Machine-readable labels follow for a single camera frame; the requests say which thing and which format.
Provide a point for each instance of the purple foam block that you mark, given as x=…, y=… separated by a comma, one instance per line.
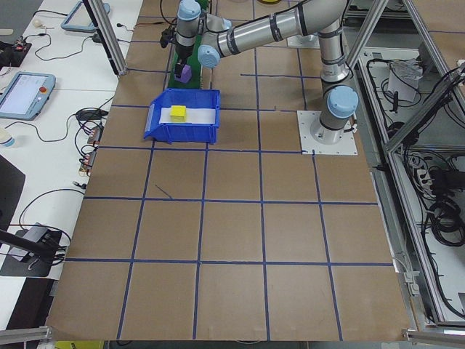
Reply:
x=186, y=74

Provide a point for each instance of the yellow foam block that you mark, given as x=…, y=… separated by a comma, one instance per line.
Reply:
x=178, y=112

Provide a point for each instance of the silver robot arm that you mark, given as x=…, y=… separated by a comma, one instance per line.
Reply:
x=261, y=32

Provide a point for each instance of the yellow plastic plate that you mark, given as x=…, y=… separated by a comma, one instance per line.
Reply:
x=269, y=1

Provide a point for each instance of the green conveyor belt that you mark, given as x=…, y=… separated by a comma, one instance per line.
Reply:
x=187, y=81

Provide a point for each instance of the white paper sheet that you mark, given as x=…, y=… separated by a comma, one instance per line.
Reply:
x=203, y=115

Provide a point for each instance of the blue plastic storage bin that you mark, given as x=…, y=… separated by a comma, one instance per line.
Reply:
x=181, y=134

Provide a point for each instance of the black power adapter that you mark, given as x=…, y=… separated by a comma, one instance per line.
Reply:
x=97, y=38
x=89, y=115

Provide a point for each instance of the small circuit board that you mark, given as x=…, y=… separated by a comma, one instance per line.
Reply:
x=95, y=135
x=88, y=160

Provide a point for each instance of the grey-blue teach pendant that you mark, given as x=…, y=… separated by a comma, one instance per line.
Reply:
x=22, y=94
x=78, y=18

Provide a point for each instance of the small beige ball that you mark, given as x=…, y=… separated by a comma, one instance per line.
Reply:
x=37, y=23

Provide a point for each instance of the white paper cup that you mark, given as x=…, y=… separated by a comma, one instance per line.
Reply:
x=6, y=140

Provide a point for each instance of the black monitor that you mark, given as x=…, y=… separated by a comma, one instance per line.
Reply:
x=9, y=192

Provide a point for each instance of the black handheld tool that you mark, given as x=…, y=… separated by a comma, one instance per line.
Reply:
x=395, y=102

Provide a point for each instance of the white paper bag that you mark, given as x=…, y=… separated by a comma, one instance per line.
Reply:
x=403, y=83

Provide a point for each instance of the white power strip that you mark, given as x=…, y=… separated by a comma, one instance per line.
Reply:
x=421, y=176

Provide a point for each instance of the black box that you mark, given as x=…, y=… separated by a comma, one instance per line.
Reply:
x=441, y=180

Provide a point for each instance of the yellow-green object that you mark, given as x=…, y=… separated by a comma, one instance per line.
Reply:
x=80, y=345

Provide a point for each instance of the aluminium profile bar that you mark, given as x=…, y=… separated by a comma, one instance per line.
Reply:
x=436, y=335
x=25, y=333

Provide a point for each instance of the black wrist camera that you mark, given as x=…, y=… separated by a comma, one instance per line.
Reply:
x=166, y=36

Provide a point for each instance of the aluminium profile post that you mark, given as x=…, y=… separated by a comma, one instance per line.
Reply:
x=109, y=40

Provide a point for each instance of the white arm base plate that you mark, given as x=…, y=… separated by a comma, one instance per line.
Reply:
x=294, y=41
x=345, y=145

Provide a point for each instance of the grey camera device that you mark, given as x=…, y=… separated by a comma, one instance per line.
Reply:
x=36, y=232

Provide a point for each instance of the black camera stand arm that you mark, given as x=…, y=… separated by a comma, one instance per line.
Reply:
x=22, y=243

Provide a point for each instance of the V-shaped aluminium frame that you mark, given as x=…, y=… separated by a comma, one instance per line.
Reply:
x=410, y=125

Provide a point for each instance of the black stand base plate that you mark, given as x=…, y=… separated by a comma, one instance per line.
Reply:
x=14, y=269

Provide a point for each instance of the grey metal bracket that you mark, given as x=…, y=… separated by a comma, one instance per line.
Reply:
x=410, y=281

